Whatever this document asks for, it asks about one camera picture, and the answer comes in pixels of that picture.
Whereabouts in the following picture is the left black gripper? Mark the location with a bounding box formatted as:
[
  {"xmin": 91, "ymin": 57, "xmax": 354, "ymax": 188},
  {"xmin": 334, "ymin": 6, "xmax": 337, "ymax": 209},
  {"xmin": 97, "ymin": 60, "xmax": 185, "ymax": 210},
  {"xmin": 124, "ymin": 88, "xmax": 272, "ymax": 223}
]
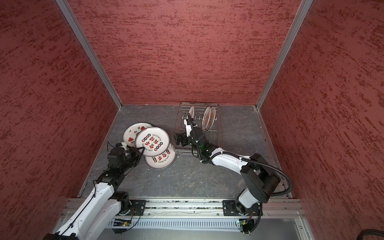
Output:
[{"xmin": 120, "ymin": 146, "xmax": 145, "ymax": 172}]

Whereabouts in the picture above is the white watermelon pattern plate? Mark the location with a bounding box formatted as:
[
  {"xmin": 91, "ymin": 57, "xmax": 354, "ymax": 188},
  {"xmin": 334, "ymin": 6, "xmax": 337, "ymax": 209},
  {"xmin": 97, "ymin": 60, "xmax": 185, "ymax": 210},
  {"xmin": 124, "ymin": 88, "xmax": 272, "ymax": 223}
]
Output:
[{"xmin": 123, "ymin": 123, "xmax": 153, "ymax": 147}]

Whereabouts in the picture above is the brown patterned plate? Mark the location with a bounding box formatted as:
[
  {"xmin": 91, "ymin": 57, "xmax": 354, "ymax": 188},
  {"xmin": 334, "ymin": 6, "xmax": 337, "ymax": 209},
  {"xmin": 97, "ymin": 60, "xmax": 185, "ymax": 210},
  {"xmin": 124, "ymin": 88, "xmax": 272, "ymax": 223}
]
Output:
[{"xmin": 202, "ymin": 106, "xmax": 211, "ymax": 131}]

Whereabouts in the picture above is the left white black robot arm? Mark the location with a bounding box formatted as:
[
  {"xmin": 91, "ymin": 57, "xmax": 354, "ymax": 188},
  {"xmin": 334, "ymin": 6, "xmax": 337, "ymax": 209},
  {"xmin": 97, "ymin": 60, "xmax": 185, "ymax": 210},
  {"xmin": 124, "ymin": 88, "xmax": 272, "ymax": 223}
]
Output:
[{"xmin": 44, "ymin": 143, "xmax": 144, "ymax": 240}]

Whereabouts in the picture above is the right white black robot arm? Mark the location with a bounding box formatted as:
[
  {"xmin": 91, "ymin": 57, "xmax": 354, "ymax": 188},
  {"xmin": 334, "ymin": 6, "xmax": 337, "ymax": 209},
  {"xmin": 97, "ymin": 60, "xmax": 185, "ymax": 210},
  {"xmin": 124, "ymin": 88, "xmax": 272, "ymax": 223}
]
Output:
[{"xmin": 174, "ymin": 128, "xmax": 281, "ymax": 216}]

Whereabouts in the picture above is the rightmost patterned plate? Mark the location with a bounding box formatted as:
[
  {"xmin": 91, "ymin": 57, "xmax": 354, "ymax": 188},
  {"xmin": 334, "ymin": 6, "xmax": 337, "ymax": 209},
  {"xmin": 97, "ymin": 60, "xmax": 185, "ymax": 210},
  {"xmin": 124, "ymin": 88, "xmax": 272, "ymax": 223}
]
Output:
[{"xmin": 207, "ymin": 107, "xmax": 216, "ymax": 131}]

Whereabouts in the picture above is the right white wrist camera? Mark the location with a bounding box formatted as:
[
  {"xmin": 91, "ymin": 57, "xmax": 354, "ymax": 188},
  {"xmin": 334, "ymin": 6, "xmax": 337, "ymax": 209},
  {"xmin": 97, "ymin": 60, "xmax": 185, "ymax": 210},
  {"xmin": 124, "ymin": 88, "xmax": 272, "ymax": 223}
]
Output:
[{"xmin": 184, "ymin": 118, "xmax": 194, "ymax": 137}]

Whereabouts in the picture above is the wire dish rack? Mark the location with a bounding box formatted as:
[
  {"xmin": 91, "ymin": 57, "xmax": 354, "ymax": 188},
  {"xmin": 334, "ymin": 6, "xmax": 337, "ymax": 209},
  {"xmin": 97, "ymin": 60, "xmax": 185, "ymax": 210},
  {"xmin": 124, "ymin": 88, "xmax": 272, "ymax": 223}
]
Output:
[{"xmin": 171, "ymin": 102, "xmax": 223, "ymax": 157}]

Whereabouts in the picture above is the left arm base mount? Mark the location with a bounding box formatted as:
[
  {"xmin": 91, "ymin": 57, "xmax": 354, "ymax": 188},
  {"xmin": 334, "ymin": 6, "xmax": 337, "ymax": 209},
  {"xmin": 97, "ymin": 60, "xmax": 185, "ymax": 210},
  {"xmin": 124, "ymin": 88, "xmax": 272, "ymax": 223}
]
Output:
[{"xmin": 118, "ymin": 200, "xmax": 147, "ymax": 217}]

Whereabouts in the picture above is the right black corrugated cable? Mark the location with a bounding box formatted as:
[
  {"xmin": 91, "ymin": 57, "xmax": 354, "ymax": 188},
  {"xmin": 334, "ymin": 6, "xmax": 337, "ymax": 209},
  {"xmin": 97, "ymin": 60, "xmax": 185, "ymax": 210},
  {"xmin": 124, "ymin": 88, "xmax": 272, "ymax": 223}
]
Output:
[{"xmin": 186, "ymin": 113, "xmax": 294, "ymax": 233}]

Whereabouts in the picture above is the white perforated cable duct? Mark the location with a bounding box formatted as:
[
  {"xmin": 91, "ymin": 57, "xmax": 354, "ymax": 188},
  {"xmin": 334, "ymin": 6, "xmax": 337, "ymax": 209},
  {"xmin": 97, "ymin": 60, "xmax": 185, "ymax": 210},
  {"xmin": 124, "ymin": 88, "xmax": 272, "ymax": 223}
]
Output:
[{"xmin": 107, "ymin": 218, "xmax": 244, "ymax": 230}]

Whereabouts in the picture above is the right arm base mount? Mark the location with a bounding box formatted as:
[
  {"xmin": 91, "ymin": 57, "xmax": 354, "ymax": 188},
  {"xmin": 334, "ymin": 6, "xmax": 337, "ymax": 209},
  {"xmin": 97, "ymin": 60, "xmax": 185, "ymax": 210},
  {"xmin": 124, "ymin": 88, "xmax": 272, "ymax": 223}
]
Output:
[{"xmin": 222, "ymin": 200, "xmax": 263, "ymax": 217}]

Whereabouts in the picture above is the left aluminium corner post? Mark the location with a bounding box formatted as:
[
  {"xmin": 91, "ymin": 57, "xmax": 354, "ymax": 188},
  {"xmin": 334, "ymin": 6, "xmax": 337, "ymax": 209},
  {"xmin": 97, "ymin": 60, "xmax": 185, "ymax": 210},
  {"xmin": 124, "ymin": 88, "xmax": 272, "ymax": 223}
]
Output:
[{"xmin": 56, "ymin": 0, "xmax": 124, "ymax": 111}]

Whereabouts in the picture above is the aluminium corner post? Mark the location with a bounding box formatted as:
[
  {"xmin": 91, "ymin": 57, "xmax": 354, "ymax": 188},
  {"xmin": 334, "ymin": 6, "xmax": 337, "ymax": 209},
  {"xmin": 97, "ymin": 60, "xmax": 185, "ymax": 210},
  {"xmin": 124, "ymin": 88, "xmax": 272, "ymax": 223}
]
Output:
[
  {"xmin": 256, "ymin": 0, "xmax": 313, "ymax": 111},
  {"xmin": 56, "ymin": 0, "xmax": 124, "ymax": 111}
]

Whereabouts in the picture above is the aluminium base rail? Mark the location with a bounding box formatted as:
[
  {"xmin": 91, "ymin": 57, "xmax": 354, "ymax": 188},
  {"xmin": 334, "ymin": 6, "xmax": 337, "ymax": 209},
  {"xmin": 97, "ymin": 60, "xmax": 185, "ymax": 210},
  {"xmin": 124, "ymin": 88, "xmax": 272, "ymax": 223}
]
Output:
[{"xmin": 61, "ymin": 197, "xmax": 305, "ymax": 219}]

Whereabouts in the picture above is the right aluminium corner post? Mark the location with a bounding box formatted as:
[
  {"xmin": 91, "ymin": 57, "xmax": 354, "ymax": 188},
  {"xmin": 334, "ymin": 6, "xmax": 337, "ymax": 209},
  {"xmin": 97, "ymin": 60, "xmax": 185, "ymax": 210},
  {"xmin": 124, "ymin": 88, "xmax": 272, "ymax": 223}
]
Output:
[{"xmin": 256, "ymin": 0, "xmax": 313, "ymax": 111}]

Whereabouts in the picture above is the black hose bottom corner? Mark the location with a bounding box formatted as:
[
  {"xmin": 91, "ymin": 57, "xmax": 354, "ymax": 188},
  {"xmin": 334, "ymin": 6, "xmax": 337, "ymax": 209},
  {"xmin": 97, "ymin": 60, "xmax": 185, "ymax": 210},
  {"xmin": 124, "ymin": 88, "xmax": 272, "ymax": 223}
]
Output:
[{"xmin": 356, "ymin": 228, "xmax": 384, "ymax": 240}]

